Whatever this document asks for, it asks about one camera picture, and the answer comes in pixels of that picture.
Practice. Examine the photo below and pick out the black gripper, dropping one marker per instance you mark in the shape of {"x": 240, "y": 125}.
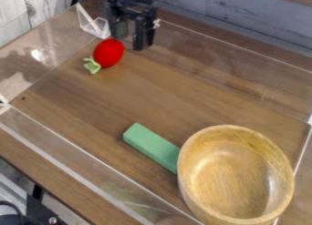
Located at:
{"x": 140, "y": 10}

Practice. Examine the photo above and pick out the red plush strawberry toy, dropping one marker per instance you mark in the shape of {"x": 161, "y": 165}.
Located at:
{"x": 106, "y": 55}

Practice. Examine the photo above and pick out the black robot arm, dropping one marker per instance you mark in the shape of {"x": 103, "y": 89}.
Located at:
{"x": 140, "y": 11}

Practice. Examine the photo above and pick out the green rectangular block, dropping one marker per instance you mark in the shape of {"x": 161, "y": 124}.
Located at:
{"x": 153, "y": 146}

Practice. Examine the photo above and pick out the wooden bowl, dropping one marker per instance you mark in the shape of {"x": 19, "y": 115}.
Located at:
{"x": 235, "y": 176}

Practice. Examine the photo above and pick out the black clamp with screw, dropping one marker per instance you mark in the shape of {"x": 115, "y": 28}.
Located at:
{"x": 22, "y": 208}

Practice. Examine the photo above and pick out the clear acrylic left wall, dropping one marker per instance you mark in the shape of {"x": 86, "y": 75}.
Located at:
{"x": 38, "y": 52}

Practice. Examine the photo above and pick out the clear acrylic wall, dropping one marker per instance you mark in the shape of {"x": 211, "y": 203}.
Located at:
{"x": 269, "y": 75}
{"x": 95, "y": 190}
{"x": 38, "y": 52}

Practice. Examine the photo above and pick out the clear acrylic back wall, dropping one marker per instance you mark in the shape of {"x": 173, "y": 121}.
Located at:
{"x": 269, "y": 75}

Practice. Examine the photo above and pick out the clear acrylic front wall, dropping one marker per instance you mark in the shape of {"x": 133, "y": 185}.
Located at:
{"x": 95, "y": 190}

